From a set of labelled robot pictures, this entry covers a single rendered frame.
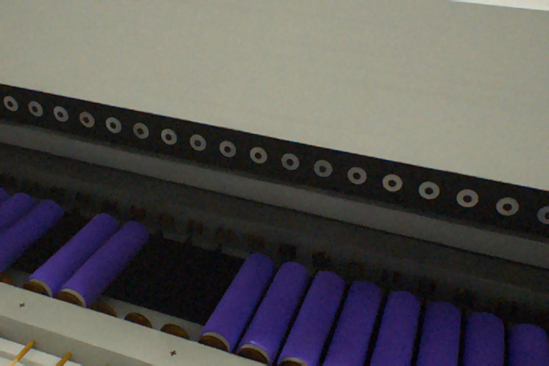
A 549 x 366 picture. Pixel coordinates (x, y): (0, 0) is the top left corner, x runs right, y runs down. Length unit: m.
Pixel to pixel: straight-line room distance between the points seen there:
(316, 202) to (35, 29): 0.20
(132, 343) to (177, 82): 0.14
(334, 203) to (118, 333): 0.14
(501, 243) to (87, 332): 0.22
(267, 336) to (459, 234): 0.13
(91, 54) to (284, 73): 0.06
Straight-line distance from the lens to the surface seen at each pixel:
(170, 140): 0.37
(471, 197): 0.33
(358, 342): 0.28
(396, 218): 0.34
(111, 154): 0.40
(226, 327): 0.28
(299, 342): 0.28
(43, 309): 0.30
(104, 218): 0.36
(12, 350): 0.31
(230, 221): 0.35
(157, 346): 0.27
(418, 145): 0.16
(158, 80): 0.18
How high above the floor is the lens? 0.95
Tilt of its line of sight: 18 degrees down
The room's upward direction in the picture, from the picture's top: 7 degrees clockwise
